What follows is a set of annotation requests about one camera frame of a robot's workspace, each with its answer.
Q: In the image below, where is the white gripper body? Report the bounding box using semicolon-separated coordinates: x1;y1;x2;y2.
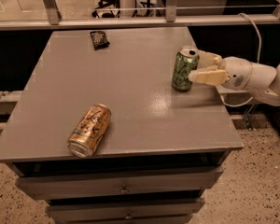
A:
219;57;252;91

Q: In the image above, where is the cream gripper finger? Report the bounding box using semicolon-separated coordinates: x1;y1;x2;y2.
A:
197;50;222;69
189;69;229;86

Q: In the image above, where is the green soda can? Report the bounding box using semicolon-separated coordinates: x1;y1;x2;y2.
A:
172;45;200;91

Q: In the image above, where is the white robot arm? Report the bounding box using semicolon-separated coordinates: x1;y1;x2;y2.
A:
189;50;280;106

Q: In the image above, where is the orange soda can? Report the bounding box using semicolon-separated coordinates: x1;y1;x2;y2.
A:
68;104;111;158

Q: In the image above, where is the black snack packet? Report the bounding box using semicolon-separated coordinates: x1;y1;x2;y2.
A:
90;31;110;50

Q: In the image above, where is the upper grey drawer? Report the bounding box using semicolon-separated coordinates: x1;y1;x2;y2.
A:
16;166;223;200

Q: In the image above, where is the grey drawer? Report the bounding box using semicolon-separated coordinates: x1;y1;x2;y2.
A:
16;166;223;200
46;198;204;222

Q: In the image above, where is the black office chair base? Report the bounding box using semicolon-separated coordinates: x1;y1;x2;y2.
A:
91;0;121;20

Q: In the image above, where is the grey drawer cabinet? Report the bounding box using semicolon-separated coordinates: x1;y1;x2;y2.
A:
0;28;242;224

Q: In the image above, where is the lower grey drawer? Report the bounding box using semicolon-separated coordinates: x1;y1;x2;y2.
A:
46;198;204;222

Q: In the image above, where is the white cable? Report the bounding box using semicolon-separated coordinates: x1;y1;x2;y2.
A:
220;12;263;108

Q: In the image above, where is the metal railing frame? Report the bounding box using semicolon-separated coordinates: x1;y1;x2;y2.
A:
0;0;280;31

